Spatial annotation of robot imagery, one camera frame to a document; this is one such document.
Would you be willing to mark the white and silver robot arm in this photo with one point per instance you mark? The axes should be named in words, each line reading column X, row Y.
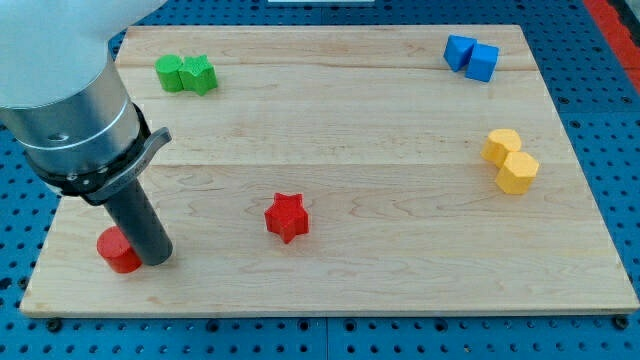
column 61, row 96

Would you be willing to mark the red star block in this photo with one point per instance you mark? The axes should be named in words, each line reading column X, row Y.
column 287, row 217

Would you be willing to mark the green star block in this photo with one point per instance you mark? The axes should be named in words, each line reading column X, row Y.
column 198, row 75

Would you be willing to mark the light wooden board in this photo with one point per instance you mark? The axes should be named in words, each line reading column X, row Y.
column 384, row 143

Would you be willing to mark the yellow heart block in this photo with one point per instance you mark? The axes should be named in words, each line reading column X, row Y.
column 499, row 144

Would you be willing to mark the blue cube block left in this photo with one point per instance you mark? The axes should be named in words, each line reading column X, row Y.
column 458, row 51

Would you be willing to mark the blue cube block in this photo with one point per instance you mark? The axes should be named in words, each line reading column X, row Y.
column 482, row 62
column 458, row 51

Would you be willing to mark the green cylinder block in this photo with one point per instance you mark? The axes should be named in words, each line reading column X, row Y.
column 167, row 69

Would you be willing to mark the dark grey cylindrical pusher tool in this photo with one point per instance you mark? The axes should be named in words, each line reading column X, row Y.
column 133, row 213

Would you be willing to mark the yellow hexagon block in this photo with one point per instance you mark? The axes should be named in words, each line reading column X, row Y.
column 517, row 173

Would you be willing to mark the blue cube block right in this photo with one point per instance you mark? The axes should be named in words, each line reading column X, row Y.
column 482, row 62

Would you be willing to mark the red cylinder block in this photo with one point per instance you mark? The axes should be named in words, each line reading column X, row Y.
column 115, row 249

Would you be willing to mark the black clamp with grey lever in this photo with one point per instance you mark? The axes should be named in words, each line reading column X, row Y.
column 103, row 182

